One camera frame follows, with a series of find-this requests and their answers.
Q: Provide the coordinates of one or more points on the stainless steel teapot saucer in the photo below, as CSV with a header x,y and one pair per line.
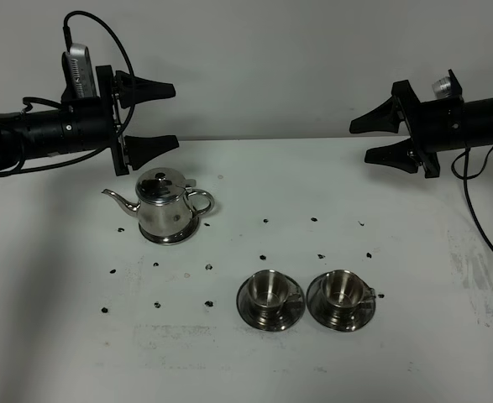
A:
x,y
187,232

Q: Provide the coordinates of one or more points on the right stainless steel teacup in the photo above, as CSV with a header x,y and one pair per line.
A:
x,y
345,291

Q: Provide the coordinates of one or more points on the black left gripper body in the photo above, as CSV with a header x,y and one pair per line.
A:
x,y
89,123

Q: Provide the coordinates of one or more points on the stainless steel teacup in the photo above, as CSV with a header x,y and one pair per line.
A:
x,y
270,290
345,291

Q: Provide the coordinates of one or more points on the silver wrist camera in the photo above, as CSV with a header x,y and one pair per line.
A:
x,y
443,88
80,72

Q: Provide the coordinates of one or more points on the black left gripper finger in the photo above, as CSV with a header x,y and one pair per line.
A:
x,y
142,150
134,90

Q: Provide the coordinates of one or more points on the left stainless steel teacup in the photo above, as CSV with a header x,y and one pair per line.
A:
x,y
270,290

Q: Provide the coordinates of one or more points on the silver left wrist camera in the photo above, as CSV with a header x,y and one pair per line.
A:
x,y
80,72

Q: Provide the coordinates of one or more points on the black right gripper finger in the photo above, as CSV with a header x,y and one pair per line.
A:
x,y
395,156
384,118

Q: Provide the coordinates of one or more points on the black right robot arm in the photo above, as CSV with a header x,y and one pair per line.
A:
x,y
477,126

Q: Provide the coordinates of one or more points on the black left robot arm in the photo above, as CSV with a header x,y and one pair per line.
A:
x,y
27,136

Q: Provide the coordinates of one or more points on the right stainless steel saucer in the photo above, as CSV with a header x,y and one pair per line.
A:
x,y
327,316

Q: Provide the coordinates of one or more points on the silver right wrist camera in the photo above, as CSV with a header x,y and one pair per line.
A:
x,y
443,88

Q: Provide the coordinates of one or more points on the left stainless steel saucer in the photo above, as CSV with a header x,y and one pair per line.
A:
x,y
277,321

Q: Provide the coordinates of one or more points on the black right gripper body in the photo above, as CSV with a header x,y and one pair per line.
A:
x,y
433,126

